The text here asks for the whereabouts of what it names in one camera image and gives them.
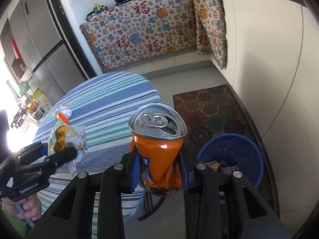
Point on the gold black snack bag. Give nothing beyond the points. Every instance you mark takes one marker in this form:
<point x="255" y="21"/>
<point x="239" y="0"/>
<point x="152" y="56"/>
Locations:
<point x="213" y="165"/>

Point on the patterned floor rug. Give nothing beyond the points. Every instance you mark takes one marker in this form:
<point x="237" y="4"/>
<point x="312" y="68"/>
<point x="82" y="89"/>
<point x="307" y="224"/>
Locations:
<point x="211" y="109"/>

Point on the green toy figure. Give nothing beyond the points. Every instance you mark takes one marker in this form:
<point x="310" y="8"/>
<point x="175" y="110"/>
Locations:
<point x="99" y="7"/>

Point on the white yellow snack packet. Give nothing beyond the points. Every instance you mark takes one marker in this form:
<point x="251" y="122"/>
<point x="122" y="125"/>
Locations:
<point x="72" y="137"/>

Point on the yellow green cardboard box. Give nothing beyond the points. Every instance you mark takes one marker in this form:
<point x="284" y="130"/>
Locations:
<point x="41" y="99"/>

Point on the grey refrigerator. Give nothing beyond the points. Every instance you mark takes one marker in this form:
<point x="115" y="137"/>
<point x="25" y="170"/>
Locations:
<point x="37" y="29"/>

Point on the crushed orange can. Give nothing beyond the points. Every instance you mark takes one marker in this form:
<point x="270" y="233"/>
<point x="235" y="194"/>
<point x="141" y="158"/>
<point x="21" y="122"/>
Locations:
<point x="157" y="151"/>

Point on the red hanging decoration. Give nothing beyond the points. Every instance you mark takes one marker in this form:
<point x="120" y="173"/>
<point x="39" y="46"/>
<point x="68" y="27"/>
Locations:
<point x="16" y="47"/>

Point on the orange white wrapper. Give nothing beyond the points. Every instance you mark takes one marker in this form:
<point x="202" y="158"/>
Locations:
<point x="65" y="112"/>

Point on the dark lidded pot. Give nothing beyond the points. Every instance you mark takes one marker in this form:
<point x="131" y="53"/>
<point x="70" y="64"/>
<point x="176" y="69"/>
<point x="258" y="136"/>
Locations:
<point x="96" y="16"/>

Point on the blue waste bin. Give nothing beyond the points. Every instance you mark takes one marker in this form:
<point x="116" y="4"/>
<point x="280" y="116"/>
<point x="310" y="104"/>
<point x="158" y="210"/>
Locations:
<point x="249" y="154"/>

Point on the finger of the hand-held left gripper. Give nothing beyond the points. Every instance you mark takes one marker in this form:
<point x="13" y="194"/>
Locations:
<point x="37" y="150"/>
<point x="62" y="155"/>

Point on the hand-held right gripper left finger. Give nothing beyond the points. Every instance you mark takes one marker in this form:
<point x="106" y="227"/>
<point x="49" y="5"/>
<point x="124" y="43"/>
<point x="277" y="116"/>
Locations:
<point x="135" y="169"/>

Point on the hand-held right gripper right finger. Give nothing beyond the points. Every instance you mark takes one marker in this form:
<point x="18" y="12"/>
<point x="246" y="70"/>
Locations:
<point x="190" y="184"/>

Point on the person's left hand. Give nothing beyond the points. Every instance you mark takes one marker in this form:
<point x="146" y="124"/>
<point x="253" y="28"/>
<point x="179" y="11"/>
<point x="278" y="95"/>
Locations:
<point x="32" y="209"/>

